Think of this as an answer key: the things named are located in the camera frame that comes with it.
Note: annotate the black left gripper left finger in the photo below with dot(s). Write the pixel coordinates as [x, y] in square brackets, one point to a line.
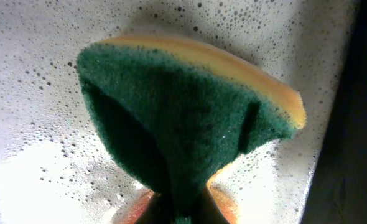
[159, 210]

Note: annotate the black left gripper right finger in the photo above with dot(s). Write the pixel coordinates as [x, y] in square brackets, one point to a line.
[205, 210]

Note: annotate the yellow green scrubbing sponge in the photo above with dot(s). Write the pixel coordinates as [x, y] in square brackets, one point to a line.
[174, 112]

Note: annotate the small grey soapy tray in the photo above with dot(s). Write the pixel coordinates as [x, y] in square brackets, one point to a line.
[53, 167]

